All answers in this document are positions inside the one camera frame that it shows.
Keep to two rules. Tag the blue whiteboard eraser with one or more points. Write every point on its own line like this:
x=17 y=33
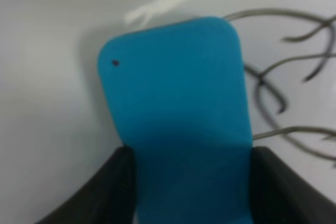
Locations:
x=178 y=99

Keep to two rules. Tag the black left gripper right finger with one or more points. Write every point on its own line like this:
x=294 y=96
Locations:
x=278 y=195

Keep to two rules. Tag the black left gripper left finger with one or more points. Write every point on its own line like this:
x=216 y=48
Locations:
x=108 y=197

